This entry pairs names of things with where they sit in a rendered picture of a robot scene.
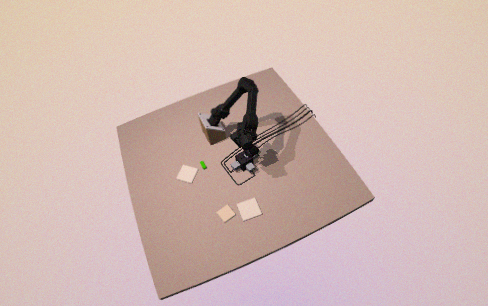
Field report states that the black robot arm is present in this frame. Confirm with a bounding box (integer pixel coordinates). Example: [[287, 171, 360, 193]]
[[206, 77, 259, 150]]

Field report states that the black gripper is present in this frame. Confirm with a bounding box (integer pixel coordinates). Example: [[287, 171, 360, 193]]
[[230, 131, 259, 158]]

